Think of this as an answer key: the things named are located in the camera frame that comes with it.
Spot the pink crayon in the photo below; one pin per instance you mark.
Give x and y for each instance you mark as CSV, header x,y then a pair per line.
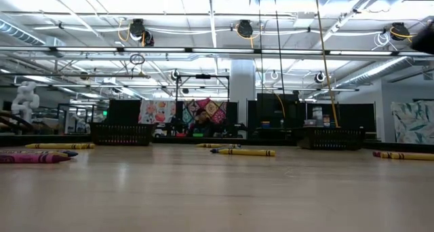
x,y
34,158
376,154

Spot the black metal rig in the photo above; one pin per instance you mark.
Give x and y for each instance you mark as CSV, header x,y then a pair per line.
x,y
202,76

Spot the black cabinet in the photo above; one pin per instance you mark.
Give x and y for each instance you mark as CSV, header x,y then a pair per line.
x,y
271,106

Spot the black screen panel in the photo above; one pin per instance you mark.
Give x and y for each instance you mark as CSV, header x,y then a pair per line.
x,y
123,111

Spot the leaf-pattern cloth panel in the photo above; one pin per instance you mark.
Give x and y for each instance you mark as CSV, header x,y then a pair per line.
x,y
413,123

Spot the floral cloth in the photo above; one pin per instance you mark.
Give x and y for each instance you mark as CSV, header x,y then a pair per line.
x,y
154,116

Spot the black slotted plastic basket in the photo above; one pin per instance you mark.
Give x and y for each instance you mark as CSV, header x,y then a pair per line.
x,y
332,140
122,135

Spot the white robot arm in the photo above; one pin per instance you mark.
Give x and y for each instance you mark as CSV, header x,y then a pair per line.
x,y
25,99

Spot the black aluminium table frame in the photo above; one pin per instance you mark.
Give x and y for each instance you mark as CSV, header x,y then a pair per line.
x,y
169,141

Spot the blue box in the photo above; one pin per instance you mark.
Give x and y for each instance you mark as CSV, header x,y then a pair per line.
x,y
266,124

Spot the person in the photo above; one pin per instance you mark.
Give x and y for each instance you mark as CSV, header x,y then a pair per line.
x,y
202,116

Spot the long ceiling light bar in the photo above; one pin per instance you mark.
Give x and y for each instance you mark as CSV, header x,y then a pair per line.
x,y
220,50

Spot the white building column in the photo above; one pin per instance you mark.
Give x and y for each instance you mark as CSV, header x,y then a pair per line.
x,y
242,89

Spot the small white robot arm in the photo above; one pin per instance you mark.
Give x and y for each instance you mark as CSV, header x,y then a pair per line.
x,y
80,123

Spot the stacked plastic containers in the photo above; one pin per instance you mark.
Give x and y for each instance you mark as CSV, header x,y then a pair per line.
x,y
317,115

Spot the colourful patchwork quilt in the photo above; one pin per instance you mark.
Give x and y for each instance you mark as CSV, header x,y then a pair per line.
x,y
213,106

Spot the black partition panel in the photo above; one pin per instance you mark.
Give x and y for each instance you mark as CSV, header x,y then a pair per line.
x,y
356,116

